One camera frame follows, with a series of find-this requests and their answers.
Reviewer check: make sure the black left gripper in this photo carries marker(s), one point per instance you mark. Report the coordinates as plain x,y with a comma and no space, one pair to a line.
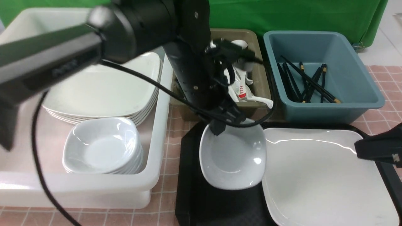
224,112

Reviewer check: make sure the green backdrop cloth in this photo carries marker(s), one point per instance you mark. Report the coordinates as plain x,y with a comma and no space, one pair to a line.
357,20

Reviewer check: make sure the large white rectangular plate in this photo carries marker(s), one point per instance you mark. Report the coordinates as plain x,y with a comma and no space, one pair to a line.
313,177

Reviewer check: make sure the olive plastic bin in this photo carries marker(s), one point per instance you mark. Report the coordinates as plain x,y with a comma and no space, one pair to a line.
260,86

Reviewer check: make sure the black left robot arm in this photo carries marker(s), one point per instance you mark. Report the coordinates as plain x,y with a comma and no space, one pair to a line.
114,34

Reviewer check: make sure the small white square bowl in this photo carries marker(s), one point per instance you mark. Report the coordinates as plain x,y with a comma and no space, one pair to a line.
235,159

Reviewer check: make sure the large white plastic tub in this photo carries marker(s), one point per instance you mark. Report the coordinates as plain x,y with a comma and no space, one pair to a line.
19,183

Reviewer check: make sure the stack of white plates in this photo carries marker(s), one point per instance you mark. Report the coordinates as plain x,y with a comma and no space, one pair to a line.
101,92

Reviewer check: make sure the pink checkered tablecloth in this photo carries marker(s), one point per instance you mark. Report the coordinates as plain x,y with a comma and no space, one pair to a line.
160,211

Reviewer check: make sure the stack of white bowls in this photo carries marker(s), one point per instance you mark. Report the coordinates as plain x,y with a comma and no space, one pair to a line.
104,146

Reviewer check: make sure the teal plastic bin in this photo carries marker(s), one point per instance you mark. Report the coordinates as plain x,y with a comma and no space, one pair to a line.
346,78

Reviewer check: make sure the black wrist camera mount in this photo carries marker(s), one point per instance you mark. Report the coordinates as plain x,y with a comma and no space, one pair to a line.
227,51

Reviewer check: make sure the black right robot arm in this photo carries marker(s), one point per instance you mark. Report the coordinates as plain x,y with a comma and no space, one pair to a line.
385,147

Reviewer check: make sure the pile of white spoons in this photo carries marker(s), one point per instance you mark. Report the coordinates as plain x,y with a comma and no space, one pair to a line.
237,78

